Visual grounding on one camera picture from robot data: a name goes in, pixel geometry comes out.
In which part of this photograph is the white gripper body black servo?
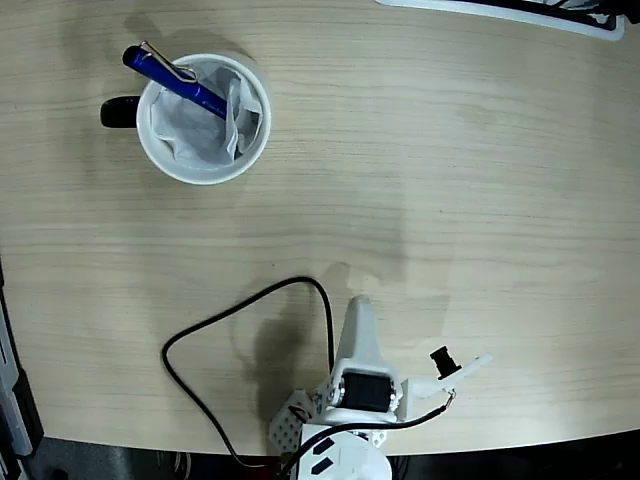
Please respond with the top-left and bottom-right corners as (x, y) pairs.
(313, 368), (412, 427)

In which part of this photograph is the blue pen with metal clip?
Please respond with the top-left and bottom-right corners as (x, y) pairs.
(121, 40), (230, 121)

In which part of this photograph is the crumpled white tissue paper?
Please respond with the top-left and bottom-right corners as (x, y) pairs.
(148, 64), (265, 171)

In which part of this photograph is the grey and black stand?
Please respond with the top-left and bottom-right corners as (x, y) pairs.
(0, 254), (46, 474)

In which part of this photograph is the black equipment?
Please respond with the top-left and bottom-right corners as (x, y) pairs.
(519, 0), (640, 25)

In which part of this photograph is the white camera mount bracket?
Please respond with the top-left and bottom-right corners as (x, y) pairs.
(401, 351), (494, 419)

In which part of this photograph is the black wrist camera lens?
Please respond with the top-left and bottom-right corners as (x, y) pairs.
(429, 345), (464, 382)

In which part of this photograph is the black camera cable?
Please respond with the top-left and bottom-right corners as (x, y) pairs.
(160, 275), (459, 476)

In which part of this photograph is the white mug with black handle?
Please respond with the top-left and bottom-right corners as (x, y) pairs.
(98, 52), (274, 187)

